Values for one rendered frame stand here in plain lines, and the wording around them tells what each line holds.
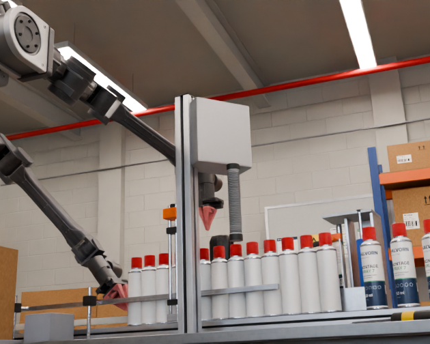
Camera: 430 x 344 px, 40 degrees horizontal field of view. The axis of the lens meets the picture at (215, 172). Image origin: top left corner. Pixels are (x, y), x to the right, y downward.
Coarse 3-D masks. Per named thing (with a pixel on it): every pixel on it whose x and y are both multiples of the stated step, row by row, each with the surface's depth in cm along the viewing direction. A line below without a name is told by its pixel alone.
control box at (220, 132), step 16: (192, 112) 165; (208, 112) 164; (224, 112) 166; (240, 112) 169; (192, 128) 163; (208, 128) 162; (224, 128) 165; (240, 128) 167; (192, 144) 162; (208, 144) 161; (224, 144) 163; (240, 144) 166; (192, 160) 161; (208, 160) 159; (224, 160) 162; (240, 160) 164
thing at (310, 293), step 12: (300, 240) 157; (312, 240) 157; (300, 252) 155; (312, 252) 154; (300, 264) 154; (312, 264) 153; (300, 276) 154; (312, 276) 152; (300, 288) 153; (312, 288) 151; (312, 300) 150; (312, 312) 149
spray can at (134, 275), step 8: (136, 264) 180; (128, 272) 179; (136, 272) 178; (128, 280) 179; (136, 280) 178; (128, 288) 178; (136, 288) 177; (128, 296) 177; (136, 296) 176; (128, 304) 176; (136, 304) 175; (128, 312) 176; (136, 312) 175; (128, 320) 175; (136, 320) 174
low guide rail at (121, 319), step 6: (96, 318) 187; (102, 318) 186; (108, 318) 185; (114, 318) 184; (120, 318) 182; (126, 318) 181; (18, 324) 201; (24, 324) 200; (78, 324) 189; (84, 324) 188; (96, 324) 186
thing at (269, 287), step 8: (232, 288) 159; (240, 288) 158; (248, 288) 157; (256, 288) 156; (264, 288) 155; (272, 288) 154; (144, 296) 172; (152, 296) 171; (160, 296) 169; (168, 296) 168; (48, 304) 188; (56, 304) 187; (64, 304) 185; (72, 304) 184; (80, 304) 182; (96, 304) 179
